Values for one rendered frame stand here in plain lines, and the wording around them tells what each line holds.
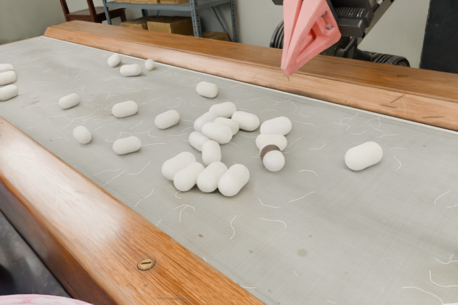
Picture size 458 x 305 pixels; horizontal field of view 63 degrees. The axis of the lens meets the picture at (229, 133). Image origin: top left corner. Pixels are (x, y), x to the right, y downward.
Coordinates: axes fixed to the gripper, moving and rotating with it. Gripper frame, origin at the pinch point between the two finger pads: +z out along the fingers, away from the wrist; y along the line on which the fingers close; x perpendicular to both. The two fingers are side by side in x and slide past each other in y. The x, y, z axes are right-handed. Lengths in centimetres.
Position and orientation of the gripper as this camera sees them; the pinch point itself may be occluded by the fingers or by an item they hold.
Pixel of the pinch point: (288, 65)
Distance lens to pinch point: 41.3
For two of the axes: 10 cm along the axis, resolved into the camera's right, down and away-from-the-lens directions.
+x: 5.2, 4.1, 7.5
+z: -4.6, 8.7, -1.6
